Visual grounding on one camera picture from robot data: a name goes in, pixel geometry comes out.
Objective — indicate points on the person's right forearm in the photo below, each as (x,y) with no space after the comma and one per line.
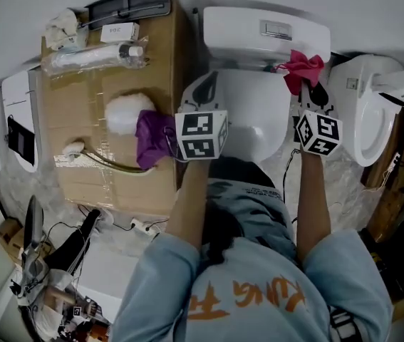
(314,208)

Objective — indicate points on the person's light blue shirt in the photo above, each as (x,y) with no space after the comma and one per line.
(258,308)

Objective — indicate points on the white power strip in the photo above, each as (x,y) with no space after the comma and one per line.
(144,226)

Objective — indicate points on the person's black trousers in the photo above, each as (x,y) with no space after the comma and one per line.
(241,171)

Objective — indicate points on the white fluffy ball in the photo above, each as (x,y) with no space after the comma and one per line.
(127,112)

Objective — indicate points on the white toilet with raised lid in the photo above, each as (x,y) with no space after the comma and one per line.
(344,102)

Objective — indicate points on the grey plastic tray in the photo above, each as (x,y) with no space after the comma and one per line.
(130,2)

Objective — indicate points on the plastic-wrapped white tube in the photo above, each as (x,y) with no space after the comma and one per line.
(84,57)

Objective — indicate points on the black panel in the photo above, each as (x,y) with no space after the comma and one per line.
(21,139)

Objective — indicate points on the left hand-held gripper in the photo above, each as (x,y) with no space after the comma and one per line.
(200,135)

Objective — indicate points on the white toilet with tank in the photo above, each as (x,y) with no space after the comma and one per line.
(255,102)

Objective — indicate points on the cream rag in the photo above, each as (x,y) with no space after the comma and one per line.
(61,25)

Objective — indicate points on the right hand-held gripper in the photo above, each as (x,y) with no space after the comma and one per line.
(319,132)

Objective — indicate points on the white toilet with flat lid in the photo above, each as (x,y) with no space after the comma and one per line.
(18,91)

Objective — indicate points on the brown wooden platform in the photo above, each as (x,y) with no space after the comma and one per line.
(387,198)

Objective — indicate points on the small cardboard box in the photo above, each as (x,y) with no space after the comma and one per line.
(7,232)

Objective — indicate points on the person's left forearm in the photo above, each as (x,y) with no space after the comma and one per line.
(189,205)

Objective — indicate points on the large cardboard box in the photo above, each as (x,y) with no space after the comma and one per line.
(80,184)

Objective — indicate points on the purple cloth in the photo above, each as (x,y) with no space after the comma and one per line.
(153,137)

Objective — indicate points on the pink cloth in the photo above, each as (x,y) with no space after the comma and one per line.
(301,70)

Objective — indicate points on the white blue packet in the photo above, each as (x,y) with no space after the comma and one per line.
(73,39)

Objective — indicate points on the small white box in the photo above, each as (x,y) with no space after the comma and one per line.
(118,32)

